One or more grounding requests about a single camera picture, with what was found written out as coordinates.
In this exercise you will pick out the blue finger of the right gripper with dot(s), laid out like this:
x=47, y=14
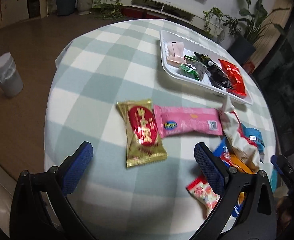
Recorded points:
x=283, y=167

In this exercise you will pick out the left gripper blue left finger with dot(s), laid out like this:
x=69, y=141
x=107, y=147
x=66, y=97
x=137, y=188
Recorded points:
x=74, y=167

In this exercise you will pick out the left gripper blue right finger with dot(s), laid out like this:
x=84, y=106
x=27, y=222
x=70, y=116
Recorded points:
x=212, y=167

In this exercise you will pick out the white red fruit candy pack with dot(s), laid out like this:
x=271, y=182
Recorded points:
x=200, y=189

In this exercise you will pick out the orange snack pack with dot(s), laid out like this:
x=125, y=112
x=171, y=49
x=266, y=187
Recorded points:
x=240, y=165

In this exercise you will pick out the light blue snack bag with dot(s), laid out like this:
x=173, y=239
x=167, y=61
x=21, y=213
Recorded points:
x=254, y=136

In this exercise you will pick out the white red-striped snack bag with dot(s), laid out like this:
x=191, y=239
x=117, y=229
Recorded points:
x=242, y=147

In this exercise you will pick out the pink Pepero snack pack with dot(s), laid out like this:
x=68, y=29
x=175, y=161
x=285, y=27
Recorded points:
x=179, y=120

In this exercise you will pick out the gold red round-logo snack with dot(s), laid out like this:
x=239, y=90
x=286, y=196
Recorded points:
x=144, y=143

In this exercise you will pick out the red snack bag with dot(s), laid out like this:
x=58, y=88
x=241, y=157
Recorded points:
x=233, y=73

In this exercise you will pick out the black snack pack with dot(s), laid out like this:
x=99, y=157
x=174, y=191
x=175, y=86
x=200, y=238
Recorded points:
x=216, y=75

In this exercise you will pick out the green clear nut pack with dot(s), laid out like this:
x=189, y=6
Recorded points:
x=193, y=68

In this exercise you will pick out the pale pink snack pack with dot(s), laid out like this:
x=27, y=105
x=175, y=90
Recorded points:
x=175, y=55

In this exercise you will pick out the blue Tipo snack pack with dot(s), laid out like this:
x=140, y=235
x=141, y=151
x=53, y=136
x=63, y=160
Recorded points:
x=222, y=152

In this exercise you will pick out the red box on floor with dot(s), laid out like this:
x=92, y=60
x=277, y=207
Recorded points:
x=249, y=67

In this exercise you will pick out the checkered green white tablecloth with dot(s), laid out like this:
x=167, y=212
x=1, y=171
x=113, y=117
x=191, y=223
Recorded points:
x=95, y=71

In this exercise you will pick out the white waste bin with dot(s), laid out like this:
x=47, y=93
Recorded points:
x=10, y=79

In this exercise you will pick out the large plant dark pot right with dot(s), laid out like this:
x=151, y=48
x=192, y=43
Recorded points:
x=250, y=27

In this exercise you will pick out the plant in white pot right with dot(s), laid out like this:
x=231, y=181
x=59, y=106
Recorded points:
x=214, y=22

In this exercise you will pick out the white tv console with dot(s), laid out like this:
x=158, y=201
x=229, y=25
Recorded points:
x=160, y=9

